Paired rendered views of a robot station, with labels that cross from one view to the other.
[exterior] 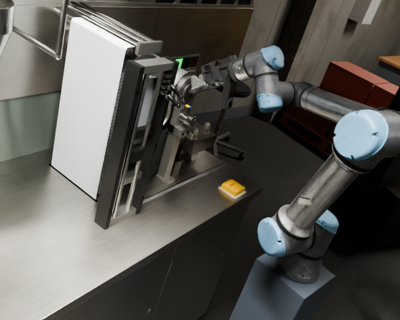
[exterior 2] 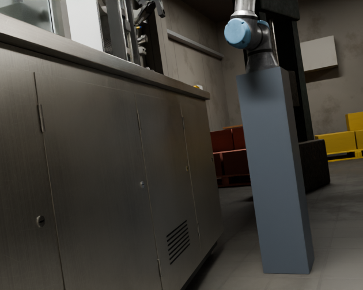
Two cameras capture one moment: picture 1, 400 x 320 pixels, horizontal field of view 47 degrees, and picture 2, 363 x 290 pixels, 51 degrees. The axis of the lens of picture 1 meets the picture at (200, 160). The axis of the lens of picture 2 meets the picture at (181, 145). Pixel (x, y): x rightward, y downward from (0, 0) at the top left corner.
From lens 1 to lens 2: 1.33 m
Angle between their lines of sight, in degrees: 30
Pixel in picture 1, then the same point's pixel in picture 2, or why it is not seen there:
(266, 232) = (231, 30)
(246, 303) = (249, 114)
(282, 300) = (268, 83)
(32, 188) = not seen: hidden behind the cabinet
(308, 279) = (274, 64)
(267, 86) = not seen: outside the picture
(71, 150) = not seen: hidden behind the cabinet
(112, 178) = (118, 36)
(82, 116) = (74, 37)
